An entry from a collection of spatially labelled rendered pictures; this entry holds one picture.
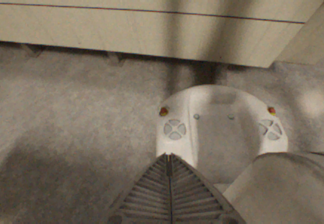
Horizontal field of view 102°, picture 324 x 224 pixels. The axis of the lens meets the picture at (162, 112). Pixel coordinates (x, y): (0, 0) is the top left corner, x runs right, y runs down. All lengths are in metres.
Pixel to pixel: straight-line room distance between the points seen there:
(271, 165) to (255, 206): 0.07
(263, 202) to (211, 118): 0.51
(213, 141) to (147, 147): 0.45
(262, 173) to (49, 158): 1.14
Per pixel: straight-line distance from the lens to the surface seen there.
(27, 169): 1.25
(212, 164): 0.64
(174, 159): 0.17
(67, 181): 1.06
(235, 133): 0.70
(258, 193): 0.23
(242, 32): 0.92
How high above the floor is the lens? 0.89
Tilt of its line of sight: 61 degrees down
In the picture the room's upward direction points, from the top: 3 degrees counter-clockwise
